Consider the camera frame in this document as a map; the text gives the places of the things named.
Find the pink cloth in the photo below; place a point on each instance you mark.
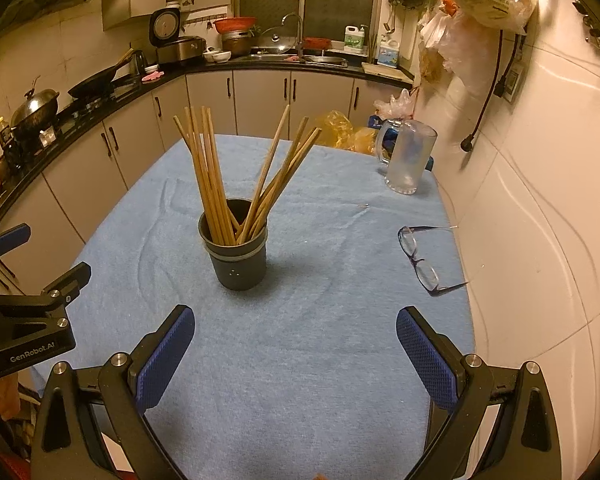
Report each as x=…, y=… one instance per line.
x=152, y=76

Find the white ceramic bowl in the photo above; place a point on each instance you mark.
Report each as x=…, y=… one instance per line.
x=222, y=57
x=210, y=54

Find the white kitchen base cabinets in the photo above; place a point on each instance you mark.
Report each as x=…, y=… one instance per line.
x=130, y=140

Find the glass pot lid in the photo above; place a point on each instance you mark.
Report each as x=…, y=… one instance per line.
x=275, y=42

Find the white jug blue label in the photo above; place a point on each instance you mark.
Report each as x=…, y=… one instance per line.
x=387, y=52

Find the wooden cutting board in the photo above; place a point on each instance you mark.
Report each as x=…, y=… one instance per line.
x=385, y=71

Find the metal wall hooks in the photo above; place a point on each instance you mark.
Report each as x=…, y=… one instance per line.
x=592, y=35

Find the dark grey chopstick holder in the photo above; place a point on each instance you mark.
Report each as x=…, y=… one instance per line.
x=235, y=265

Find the small white plastic bag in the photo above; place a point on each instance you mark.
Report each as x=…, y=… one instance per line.
x=395, y=102

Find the yellow plastic bag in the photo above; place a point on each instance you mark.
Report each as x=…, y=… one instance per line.
x=340, y=130

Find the steel rice cooker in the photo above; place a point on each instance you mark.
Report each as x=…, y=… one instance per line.
x=180, y=50

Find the dark cooking oil bottle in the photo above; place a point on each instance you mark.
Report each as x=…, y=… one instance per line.
x=10, y=150

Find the steel sink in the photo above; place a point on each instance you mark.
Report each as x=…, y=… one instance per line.
x=325, y=60

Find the bundle of bamboo chopsticks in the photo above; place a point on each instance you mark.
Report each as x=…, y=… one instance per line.
x=217, y=215

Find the steel pot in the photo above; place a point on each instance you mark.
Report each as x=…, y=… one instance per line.
x=237, y=45

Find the dark framed eyeglasses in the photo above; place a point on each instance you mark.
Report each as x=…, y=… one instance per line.
x=409, y=241

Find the wall power socket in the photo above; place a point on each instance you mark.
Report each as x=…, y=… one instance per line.
x=509, y=82

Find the blue tablecloth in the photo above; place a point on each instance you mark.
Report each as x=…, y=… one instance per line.
x=305, y=360

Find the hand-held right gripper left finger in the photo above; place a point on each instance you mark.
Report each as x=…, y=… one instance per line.
x=165, y=360

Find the steel kettle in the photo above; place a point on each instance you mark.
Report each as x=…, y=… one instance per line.
x=139, y=62

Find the white bottle green label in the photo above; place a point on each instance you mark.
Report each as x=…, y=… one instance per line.
x=355, y=40

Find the red plastic basin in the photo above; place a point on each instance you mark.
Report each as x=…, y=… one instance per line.
x=235, y=25

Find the gas stove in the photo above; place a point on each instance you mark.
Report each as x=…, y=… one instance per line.
x=92, y=107

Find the red bowl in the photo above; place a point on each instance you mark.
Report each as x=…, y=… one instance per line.
x=316, y=42

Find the black frying pan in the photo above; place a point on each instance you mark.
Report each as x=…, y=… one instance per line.
x=95, y=85

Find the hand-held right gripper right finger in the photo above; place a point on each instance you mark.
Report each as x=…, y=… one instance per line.
x=427, y=360

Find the black kitchen countertop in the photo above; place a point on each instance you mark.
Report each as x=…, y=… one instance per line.
x=205, y=69

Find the small grey box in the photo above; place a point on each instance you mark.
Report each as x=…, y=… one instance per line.
x=48, y=138

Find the chrome sink faucet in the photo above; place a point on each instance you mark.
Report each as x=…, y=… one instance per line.
x=300, y=42

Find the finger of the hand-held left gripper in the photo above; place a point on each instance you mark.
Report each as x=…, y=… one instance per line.
x=10, y=237
x=72, y=280

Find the hanging white plastic bags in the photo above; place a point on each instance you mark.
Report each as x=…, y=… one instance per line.
x=445, y=45

